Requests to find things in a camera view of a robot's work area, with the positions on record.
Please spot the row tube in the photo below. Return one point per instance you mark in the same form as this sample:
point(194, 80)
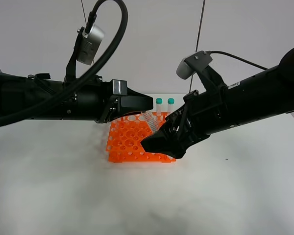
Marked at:
point(170, 103)
point(159, 102)

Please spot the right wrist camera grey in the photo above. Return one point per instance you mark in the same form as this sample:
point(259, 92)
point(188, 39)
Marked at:
point(184, 71)

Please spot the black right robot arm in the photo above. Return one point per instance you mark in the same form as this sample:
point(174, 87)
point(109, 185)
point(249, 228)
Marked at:
point(266, 94)

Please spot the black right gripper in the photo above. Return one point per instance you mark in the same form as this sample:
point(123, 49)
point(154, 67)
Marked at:
point(200, 116)

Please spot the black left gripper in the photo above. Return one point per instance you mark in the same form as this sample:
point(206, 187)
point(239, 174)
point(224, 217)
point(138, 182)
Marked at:
point(98, 101)

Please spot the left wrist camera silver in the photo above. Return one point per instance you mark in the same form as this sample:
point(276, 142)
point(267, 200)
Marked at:
point(89, 45)

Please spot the teal capped test tube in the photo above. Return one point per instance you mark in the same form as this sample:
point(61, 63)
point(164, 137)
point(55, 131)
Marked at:
point(151, 121)

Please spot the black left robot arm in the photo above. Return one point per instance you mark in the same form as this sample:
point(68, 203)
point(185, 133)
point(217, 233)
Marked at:
point(39, 97)

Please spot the orange test tube rack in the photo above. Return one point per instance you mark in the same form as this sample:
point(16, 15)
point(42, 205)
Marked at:
point(124, 141)

